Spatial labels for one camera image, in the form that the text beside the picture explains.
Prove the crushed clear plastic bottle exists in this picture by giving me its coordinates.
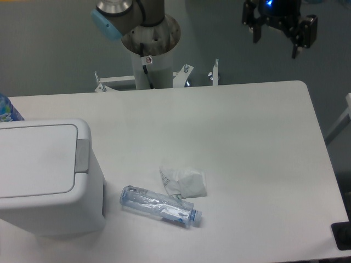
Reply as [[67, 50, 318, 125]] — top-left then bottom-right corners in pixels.
[[120, 185, 202, 227]]

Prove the white frame at right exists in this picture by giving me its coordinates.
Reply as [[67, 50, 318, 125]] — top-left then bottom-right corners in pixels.
[[324, 93, 350, 146]]

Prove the white pedestal base frame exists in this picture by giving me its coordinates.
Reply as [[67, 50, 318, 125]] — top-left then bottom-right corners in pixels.
[[95, 59, 220, 93]]

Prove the white plastic trash can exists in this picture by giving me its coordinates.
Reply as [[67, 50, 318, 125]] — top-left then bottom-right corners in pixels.
[[1, 118, 106, 236]]

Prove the black cable on pedestal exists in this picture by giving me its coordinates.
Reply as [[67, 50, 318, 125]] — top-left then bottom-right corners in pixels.
[[139, 42, 155, 90]]

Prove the blue labelled bottle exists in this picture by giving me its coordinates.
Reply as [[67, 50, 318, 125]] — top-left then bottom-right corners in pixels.
[[1, 94, 25, 122]]

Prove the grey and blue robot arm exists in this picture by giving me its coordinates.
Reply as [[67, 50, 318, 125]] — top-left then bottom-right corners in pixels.
[[91, 1, 318, 58]]

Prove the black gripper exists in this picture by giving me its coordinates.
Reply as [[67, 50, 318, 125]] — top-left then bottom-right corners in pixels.
[[241, 0, 318, 59]]

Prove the crumpled white plastic wrapper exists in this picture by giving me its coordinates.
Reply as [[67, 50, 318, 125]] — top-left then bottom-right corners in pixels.
[[159, 167, 207, 199]]

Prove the black clamp at table edge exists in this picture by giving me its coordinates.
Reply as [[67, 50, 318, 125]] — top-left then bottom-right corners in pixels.
[[331, 221, 350, 251]]

